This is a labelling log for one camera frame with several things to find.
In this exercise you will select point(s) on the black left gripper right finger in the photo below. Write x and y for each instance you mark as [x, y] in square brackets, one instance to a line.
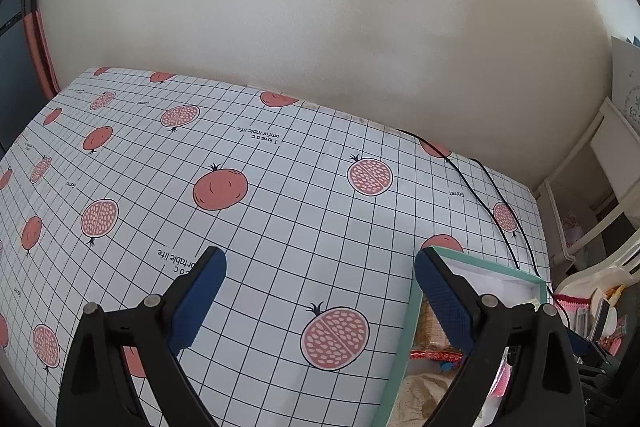
[544, 387]

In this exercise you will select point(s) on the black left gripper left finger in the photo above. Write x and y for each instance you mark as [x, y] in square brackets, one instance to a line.
[96, 387]

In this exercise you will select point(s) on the toothpick pack red edges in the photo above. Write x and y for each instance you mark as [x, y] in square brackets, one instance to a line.
[430, 341]

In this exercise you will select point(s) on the teal white storage box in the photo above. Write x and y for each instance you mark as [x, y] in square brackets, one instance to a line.
[510, 285]

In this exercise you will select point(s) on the cream knitted cloth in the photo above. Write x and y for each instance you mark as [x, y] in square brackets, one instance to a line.
[417, 398]

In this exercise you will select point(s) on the white plastic chair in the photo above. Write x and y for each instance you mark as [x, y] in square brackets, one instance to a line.
[621, 268]

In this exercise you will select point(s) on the white grid pomegranate bedsheet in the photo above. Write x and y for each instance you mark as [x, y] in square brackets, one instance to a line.
[113, 189]

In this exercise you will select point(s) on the white shelf unit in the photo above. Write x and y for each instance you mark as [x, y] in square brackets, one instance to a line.
[597, 182]

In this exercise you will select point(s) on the pink curtain edge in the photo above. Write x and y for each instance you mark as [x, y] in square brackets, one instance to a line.
[39, 52]

